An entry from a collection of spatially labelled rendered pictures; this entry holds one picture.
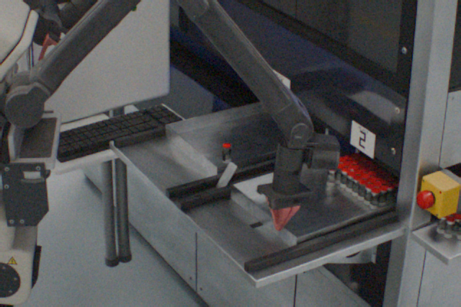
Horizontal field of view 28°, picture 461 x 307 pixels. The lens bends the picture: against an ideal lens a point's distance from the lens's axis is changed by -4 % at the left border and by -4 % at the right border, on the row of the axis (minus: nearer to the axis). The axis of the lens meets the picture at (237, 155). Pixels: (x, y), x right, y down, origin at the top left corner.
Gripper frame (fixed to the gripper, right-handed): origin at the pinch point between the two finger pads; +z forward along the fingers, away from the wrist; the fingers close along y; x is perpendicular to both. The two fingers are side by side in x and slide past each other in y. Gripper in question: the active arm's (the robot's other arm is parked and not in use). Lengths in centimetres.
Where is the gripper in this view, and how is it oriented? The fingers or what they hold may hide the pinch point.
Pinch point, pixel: (278, 226)
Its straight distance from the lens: 205.7
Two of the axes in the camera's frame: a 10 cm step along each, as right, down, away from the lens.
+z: -1.3, 9.0, 4.2
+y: 8.4, -1.3, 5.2
